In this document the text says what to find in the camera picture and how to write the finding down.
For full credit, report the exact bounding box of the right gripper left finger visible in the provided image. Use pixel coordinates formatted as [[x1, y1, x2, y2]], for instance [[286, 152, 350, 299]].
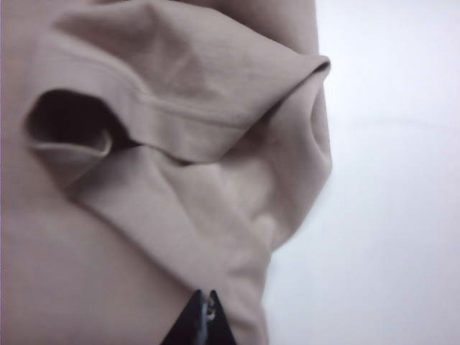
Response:
[[163, 289, 206, 345]]

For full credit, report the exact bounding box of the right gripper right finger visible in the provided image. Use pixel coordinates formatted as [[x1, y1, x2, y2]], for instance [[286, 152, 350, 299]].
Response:
[[204, 289, 239, 345]]

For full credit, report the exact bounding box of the beige T-shirt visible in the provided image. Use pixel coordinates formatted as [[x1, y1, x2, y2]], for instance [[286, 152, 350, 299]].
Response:
[[0, 0, 334, 345]]

